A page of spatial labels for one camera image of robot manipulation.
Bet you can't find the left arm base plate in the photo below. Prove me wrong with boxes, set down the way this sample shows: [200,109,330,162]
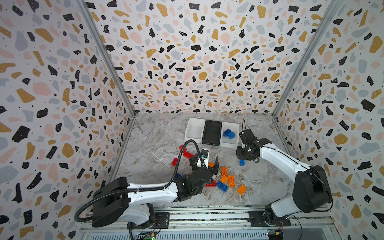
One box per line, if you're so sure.
[132,212,170,230]

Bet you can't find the left white bin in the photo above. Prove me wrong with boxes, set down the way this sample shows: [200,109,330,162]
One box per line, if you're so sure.
[185,118,206,144]

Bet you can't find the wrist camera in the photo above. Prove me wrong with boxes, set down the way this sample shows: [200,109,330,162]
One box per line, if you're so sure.
[197,148,210,168]
[239,129,258,146]

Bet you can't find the white bin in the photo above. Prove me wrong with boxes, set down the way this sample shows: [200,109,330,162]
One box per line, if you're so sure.
[185,118,206,144]
[220,122,240,149]

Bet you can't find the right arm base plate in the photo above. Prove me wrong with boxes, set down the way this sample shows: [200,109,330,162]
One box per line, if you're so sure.
[248,211,291,227]

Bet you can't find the red square brick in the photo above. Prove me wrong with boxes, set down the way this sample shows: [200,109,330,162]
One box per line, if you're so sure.
[172,158,179,167]

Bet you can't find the orange brick lowest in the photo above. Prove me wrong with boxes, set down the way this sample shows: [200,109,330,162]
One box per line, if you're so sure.
[237,185,247,195]

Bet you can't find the black middle bin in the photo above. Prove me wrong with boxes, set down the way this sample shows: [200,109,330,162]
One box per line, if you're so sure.
[202,120,222,146]

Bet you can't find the orange long brick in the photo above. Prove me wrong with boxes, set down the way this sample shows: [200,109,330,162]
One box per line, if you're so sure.
[228,175,236,188]

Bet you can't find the orange square brick middle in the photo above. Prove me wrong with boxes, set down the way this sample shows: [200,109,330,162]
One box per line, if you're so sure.
[220,175,228,185]

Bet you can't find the red long brick bottom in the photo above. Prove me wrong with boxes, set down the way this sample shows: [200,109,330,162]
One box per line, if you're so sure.
[205,181,217,188]

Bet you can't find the blue long brick bottom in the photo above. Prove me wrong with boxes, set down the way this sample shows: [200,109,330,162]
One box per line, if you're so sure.
[216,181,229,193]

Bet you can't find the left black corrugated cable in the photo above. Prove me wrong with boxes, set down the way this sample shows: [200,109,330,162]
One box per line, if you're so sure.
[74,139,202,223]

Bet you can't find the aluminium rail base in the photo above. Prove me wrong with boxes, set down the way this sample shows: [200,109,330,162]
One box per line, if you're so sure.
[77,205,343,240]

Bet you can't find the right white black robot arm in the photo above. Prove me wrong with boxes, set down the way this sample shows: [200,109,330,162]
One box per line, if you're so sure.
[236,138,333,226]

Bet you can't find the right white bin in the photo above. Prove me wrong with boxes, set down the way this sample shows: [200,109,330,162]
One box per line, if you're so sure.
[220,122,240,149]

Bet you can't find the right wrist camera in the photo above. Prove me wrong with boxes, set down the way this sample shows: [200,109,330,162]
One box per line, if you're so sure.
[239,129,258,146]

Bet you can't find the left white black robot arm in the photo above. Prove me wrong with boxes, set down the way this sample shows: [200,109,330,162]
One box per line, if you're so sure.
[92,159,220,228]

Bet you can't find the red long brick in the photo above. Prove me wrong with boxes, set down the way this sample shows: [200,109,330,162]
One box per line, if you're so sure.
[183,152,194,159]
[205,181,217,188]

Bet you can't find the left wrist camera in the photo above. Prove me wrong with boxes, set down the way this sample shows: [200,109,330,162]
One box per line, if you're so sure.
[197,148,210,168]

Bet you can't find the blue square brick top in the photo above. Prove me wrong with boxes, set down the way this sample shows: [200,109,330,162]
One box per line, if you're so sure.
[228,132,236,139]

